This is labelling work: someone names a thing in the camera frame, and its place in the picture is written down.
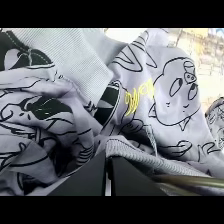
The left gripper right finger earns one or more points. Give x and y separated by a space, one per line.
131 181

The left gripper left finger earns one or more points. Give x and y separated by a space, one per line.
88 181

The grey cartoon print sweatshirt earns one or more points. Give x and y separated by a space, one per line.
66 100

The brass clothes hanger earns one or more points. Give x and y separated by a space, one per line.
193 181

